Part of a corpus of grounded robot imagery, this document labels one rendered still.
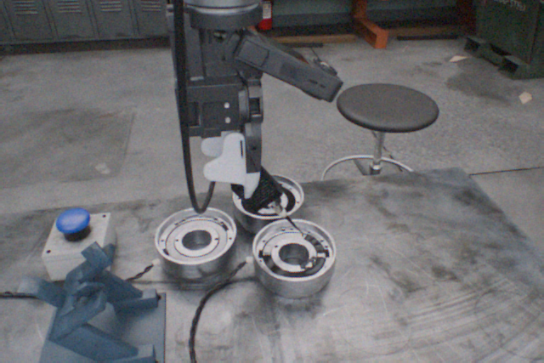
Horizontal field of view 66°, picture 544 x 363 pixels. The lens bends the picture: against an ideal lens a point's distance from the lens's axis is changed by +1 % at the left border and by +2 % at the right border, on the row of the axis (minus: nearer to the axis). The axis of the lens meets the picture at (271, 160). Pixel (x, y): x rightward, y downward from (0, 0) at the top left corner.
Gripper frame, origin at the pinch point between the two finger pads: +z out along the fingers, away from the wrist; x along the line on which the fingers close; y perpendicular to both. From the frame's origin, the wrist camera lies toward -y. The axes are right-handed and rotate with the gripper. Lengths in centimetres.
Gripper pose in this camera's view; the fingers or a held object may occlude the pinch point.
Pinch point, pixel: (251, 180)
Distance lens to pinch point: 48.8
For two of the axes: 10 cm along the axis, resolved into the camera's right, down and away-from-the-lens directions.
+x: 1.9, 5.5, -8.1
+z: 0.0, 8.3, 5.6
